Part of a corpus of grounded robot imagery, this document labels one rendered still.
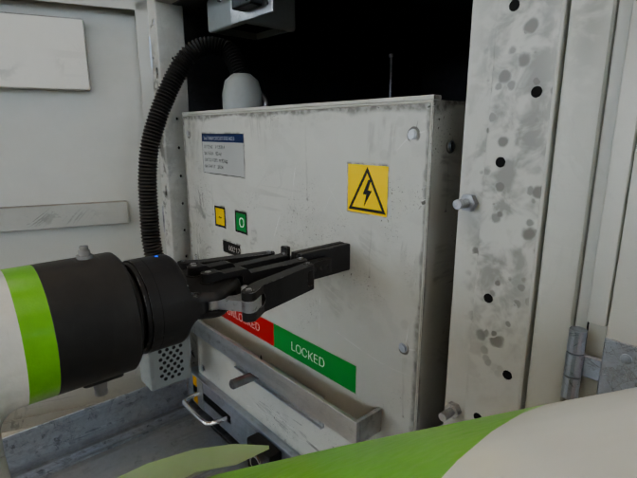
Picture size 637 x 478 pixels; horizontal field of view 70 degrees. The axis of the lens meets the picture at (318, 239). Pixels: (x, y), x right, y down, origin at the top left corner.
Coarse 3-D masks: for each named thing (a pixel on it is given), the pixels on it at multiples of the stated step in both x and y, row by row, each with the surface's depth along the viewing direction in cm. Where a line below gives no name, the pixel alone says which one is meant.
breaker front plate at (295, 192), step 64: (192, 128) 73; (256, 128) 60; (320, 128) 51; (384, 128) 44; (192, 192) 77; (256, 192) 62; (320, 192) 52; (192, 256) 80; (384, 256) 47; (320, 320) 56; (384, 320) 48; (256, 384) 70; (320, 384) 58; (384, 384) 49; (320, 448) 60
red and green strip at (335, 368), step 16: (240, 320) 71; (256, 336) 68; (272, 336) 65; (288, 336) 62; (288, 352) 62; (304, 352) 59; (320, 352) 57; (320, 368) 57; (336, 368) 55; (352, 368) 53; (352, 384) 53
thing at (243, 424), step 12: (192, 372) 86; (192, 384) 86; (204, 384) 82; (204, 396) 83; (216, 396) 79; (228, 396) 78; (204, 408) 84; (216, 408) 80; (228, 408) 76; (240, 408) 75; (228, 420) 77; (240, 420) 74; (252, 420) 71; (228, 432) 77; (240, 432) 74; (252, 432) 71; (264, 432) 68; (276, 444) 66; (288, 456) 64
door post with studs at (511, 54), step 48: (480, 0) 35; (528, 0) 32; (480, 48) 35; (528, 48) 32; (480, 96) 36; (528, 96) 33; (480, 144) 36; (528, 144) 33; (480, 192) 37; (528, 192) 34; (480, 240) 37; (528, 240) 34; (480, 288) 38; (528, 288) 35; (480, 336) 39; (480, 384) 39
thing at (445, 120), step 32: (416, 96) 41; (448, 128) 42; (448, 160) 43; (448, 192) 44; (448, 224) 44; (448, 256) 45; (448, 288) 46; (448, 320) 48; (416, 384) 46; (416, 416) 47
